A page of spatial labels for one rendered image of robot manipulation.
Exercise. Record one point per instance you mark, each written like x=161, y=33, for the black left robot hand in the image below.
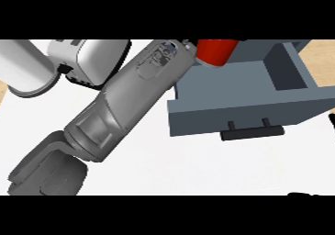
x=188, y=44

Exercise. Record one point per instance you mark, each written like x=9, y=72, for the red can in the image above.
x=214, y=52

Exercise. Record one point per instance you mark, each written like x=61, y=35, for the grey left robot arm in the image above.
x=129, y=91

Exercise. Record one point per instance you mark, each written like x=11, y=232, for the blue-grey open drawer box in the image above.
x=219, y=82

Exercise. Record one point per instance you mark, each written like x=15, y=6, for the blue-grey drawer front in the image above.
x=247, y=114

